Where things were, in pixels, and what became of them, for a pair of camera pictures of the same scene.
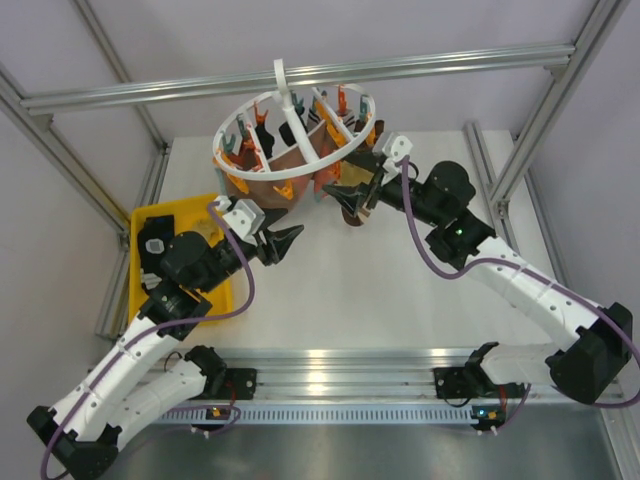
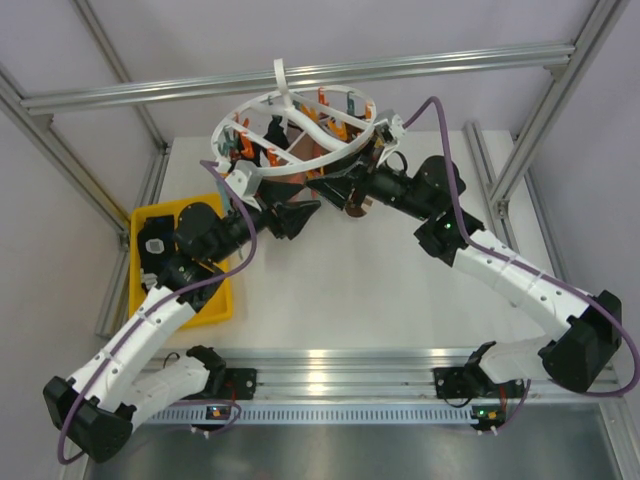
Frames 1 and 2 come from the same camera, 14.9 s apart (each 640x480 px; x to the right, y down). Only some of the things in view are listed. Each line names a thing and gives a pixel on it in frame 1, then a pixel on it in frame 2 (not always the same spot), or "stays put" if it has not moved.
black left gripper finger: x=272 y=214 to x=278 y=190
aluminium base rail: x=344 y=375 stays put
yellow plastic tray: x=219 y=291 stays put
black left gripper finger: x=279 y=241 to x=293 y=216
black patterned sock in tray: x=152 y=237 stays put
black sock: x=286 y=133 to x=275 y=133
